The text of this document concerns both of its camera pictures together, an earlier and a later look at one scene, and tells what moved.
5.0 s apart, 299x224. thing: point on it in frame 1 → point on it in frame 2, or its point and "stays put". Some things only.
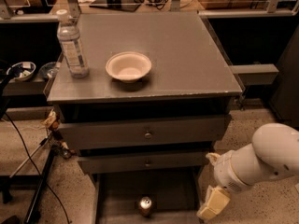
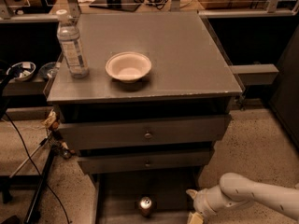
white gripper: [226, 172] → [202, 202]
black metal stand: [41, 182] stays put
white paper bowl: [128, 67] stays put
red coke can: [146, 205] stays put
